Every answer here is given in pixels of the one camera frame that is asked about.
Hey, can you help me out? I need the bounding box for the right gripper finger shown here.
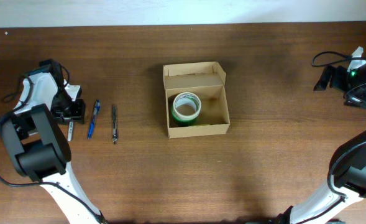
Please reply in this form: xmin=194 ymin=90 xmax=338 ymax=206
xmin=344 ymin=83 xmax=366 ymax=109
xmin=313 ymin=65 xmax=336 ymax=91

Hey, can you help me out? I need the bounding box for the black and white marker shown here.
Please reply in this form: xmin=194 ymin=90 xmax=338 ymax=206
xmin=67 ymin=121 xmax=74 ymax=141

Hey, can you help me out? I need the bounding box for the green tape roll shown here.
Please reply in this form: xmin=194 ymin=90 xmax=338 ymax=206
xmin=171 ymin=106 xmax=199 ymax=126

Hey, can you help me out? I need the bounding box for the open cardboard box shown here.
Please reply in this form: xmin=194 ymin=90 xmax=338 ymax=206
xmin=163 ymin=62 xmax=231 ymax=139

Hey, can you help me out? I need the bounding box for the cream masking tape roll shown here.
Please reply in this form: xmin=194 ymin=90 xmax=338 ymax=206
xmin=172 ymin=92 xmax=202 ymax=121

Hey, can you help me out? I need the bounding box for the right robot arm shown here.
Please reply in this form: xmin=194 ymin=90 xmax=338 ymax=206
xmin=272 ymin=47 xmax=366 ymax=223

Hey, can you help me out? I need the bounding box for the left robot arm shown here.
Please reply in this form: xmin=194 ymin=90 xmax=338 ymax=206
xmin=0 ymin=59 xmax=107 ymax=223

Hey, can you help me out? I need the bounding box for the blue pen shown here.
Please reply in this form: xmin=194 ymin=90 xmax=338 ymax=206
xmin=88 ymin=100 xmax=101 ymax=139

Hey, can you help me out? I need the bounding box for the black pen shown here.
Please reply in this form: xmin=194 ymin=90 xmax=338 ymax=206
xmin=112 ymin=105 xmax=118 ymax=144

